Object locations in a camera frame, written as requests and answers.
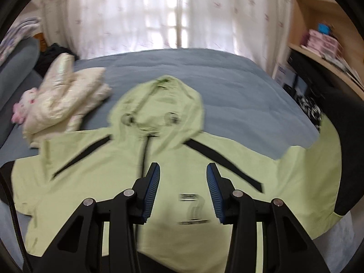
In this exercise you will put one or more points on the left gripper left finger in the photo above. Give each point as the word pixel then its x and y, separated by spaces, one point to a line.
pixel 78 245

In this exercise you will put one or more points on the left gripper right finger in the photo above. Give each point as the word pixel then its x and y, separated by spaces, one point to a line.
pixel 287 247

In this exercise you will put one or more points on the green and black hooded jacket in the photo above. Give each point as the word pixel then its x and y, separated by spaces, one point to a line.
pixel 161 121

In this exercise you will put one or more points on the black clothes pile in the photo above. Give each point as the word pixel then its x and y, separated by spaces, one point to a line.
pixel 47 57

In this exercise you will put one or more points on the black zebra pattern bag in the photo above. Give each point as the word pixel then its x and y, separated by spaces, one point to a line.
pixel 308 105

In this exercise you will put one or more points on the blue fleece bed blanket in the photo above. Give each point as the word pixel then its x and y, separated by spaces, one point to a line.
pixel 240 101

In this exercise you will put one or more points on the pink white cat plush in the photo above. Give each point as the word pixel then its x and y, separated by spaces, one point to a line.
pixel 22 108

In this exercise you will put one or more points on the white puffer jacket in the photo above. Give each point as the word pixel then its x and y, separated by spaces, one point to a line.
pixel 63 99

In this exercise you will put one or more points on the white cardboard box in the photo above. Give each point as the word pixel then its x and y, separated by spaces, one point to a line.
pixel 284 75

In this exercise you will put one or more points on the folded blue grey duvet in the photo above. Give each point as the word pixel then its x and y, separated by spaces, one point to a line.
pixel 17 76

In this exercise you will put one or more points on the pink drawer organizer box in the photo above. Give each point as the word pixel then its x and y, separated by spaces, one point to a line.
pixel 322 44

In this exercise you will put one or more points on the wooden curved bookshelf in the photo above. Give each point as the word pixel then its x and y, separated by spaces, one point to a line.
pixel 326 16

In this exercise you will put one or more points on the floral purple folded blanket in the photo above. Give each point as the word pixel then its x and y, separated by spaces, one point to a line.
pixel 23 30

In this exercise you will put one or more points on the white floral curtain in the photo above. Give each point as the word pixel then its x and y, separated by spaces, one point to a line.
pixel 256 29

